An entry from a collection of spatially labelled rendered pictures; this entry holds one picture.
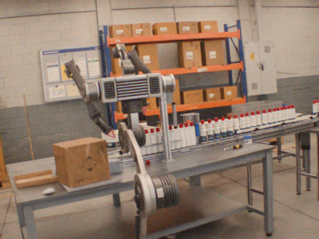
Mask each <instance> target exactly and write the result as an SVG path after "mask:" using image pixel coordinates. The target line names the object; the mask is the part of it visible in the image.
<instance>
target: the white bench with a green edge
mask: <svg viewBox="0 0 319 239"><path fill-rule="evenodd" d="M299 115H300V113H295V117H296V118H297V117H298V116H299ZM276 143H277V156H273V157H272V160H274V159H277V160H279V163H280V160H281V159H282V158H285V157H288V156H296V154H294V153H289V152H287V151H283V150H281V137H279V138H277V142H276ZM281 153H282V154H283V155H282V154H281ZM300 158H301V159H302V167H303V168H306V167H305V166H306V157H305V150H302V155H300ZM258 163H262V159H261V160H256V161H252V162H251V164H258ZM246 165H247V163H241V164H237V165H234V166H229V167H225V168H220V169H217V170H213V171H208V172H206V173H203V174H200V175H205V174H209V173H212V172H218V171H224V170H230V169H234V168H238V167H243V166H246ZM182 179H183V180H185V181H187V182H188V183H190V187H192V186H194V177H193V176H189V177H186V178H182Z"/></svg>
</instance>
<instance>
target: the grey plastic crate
mask: <svg viewBox="0 0 319 239"><path fill-rule="evenodd" d="M281 106H282V101H258V102H250V103H246V104H237V105H231V107H232V119H234V114H237V115H238V119H239V122H240V114H241V113H244V118H245V117H246V113H248V115H249V117H250V116H251V112H254V114H255V116H256V115H257V114H256V111H260V115H262V113H263V112H262V110H266V114H267V113H268V109H271V113H272V112H273V108H276V111H277V108H278V107H281ZM267 120H268V114H267Z"/></svg>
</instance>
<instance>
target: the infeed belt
mask: <svg viewBox="0 0 319 239"><path fill-rule="evenodd" d="M234 138H236V137H233V138H228V137H227V139H220V141H224V140H228V139H234ZM213 142H219V141H215V140H214V141H213ZM213 142H208V141H207V143H196V145H195V146H199V145H204V144H208V143H213ZM189 147H193V146H189ZM184 148H187V147H181V148H179V149H175V150H181V149H184ZM175 150H171V151H175ZM161 153H163V152H161ZM156 154H160V153H156ZM150 155H155V154H150ZM144 156H149V155H144ZM142 157H143V156H142ZM128 159H132V156H130V157H126V158H123V160H128Z"/></svg>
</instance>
